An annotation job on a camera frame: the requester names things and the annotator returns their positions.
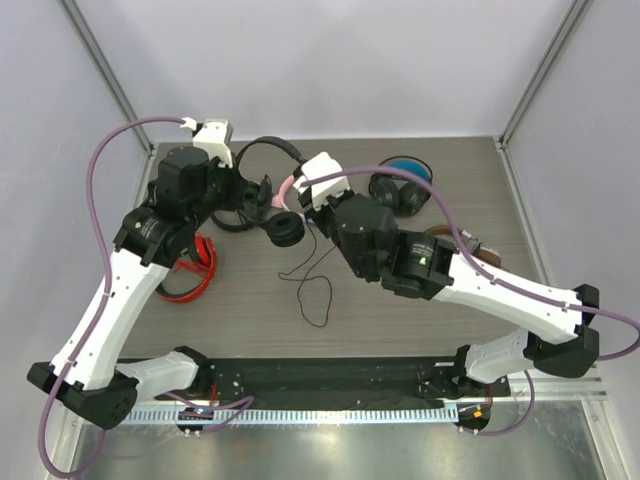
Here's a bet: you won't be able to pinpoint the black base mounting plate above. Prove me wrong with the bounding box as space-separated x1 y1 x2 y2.
176 357 510 411

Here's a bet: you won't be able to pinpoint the pink blue cat-ear headphones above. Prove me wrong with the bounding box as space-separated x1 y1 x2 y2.
271 175 296 212

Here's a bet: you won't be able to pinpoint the black headphones with wrapped cable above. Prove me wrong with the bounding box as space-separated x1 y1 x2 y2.
209 174 266 234

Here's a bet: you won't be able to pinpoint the black wired on-ear headphones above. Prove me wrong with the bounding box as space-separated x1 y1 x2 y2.
234 135 334 329

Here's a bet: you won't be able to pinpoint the red headphones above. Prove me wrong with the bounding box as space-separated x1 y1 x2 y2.
155 233 218 304

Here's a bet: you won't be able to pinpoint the black blue over-ear headphones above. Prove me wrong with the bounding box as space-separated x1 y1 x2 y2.
368 155 433 218

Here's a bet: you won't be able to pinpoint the aluminium rail front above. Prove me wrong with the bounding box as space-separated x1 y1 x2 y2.
507 374 609 401

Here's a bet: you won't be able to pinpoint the slotted cable duct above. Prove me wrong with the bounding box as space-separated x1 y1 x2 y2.
122 404 459 426

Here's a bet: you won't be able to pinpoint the brown leather headphones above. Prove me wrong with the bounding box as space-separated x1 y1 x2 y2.
425 225 502 269

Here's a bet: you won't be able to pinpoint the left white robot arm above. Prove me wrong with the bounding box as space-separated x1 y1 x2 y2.
27 146 247 430

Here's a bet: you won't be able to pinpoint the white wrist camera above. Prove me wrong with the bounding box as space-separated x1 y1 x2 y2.
180 117 234 169
293 152 353 213

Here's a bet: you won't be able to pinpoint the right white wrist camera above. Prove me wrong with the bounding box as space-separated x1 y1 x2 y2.
293 152 353 213

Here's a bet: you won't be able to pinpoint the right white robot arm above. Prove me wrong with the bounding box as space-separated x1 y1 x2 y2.
309 192 599 396

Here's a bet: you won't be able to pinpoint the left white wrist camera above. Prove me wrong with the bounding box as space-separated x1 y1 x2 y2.
180 117 234 169

